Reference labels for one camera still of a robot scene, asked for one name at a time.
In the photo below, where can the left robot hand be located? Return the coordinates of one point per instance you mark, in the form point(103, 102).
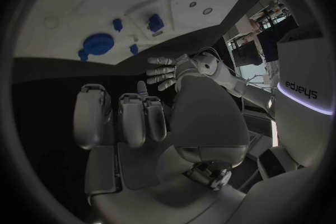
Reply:
point(164, 70)

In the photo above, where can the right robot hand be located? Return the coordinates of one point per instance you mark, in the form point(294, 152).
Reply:
point(207, 119)

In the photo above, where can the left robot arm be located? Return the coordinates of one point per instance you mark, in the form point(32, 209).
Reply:
point(228, 77)

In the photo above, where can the blue block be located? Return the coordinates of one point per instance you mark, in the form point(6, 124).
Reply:
point(155, 22)

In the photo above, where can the blue plug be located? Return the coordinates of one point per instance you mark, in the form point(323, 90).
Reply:
point(117, 24)

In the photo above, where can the blue gear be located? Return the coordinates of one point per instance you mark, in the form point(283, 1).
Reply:
point(98, 43)

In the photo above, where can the black monitor screen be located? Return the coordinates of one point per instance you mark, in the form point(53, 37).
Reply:
point(246, 53)

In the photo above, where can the short blue peg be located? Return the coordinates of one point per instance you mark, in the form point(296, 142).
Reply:
point(83, 56)

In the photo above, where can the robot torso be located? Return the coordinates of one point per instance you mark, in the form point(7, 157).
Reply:
point(301, 64)

